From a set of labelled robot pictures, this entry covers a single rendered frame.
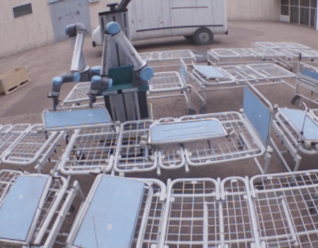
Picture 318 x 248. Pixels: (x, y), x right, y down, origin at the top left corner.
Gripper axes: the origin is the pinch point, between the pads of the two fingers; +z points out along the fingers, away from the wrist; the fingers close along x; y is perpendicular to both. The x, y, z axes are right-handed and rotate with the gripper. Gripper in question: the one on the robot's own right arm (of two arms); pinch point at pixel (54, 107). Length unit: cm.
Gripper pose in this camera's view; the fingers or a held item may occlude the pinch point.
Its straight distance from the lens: 246.4
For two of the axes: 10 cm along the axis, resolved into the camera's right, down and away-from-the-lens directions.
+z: -3.1, 8.0, 5.2
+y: 8.0, -0.7, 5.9
